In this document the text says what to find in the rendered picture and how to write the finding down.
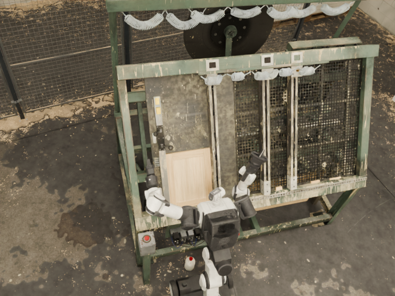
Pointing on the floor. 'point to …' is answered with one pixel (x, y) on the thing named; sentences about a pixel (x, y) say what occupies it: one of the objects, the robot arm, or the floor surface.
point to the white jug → (189, 263)
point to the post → (146, 269)
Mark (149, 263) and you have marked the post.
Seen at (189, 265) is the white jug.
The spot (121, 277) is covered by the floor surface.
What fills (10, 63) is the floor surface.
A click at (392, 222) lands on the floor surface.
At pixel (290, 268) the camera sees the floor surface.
